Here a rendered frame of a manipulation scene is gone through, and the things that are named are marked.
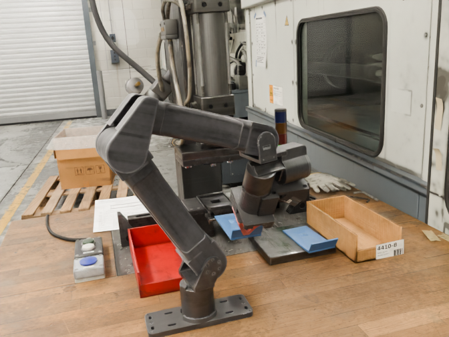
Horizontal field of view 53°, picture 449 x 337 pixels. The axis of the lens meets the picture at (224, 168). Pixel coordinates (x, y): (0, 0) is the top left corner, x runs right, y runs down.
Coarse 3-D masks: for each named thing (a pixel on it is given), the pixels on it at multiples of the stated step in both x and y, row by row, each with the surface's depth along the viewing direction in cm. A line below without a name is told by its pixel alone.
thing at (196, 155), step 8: (184, 144) 124; (192, 144) 124; (200, 144) 118; (208, 144) 115; (176, 152) 122; (184, 152) 115; (192, 152) 115; (200, 152) 116; (208, 152) 117; (216, 152) 117; (224, 152) 118; (232, 152) 118; (184, 160) 115; (192, 160) 116; (200, 160) 116; (208, 160) 117; (216, 160) 118; (224, 160) 118; (232, 160) 127
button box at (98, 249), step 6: (48, 216) 145; (48, 222) 139; (48, 228) 133; (54, 234) 129; (66, 240) 126; (72, 240) 125; (78, 240) 118; (96, 240) 118; (78, 246) 115; (96, 246) 114; (102, 246) 115; (78, 252) 111; (84, 252) 111; (90, 252) 111; (96, 252) 111; (102, 252) 111; (78, 258) 109
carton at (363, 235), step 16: (320, 208) 126; (336, 208) 128; (352, 208) 124; (368, 208) 117; (320, 224) 119; (336, 224) 110; (352, 224) 124; (368, 224) 118; (384, 224) 111; (352, 240) 104; (368, 240) 114; (384, 240) 112; (400, 240) 106; (352, 256) 105; (368, 256) 104; (384, 256) 106
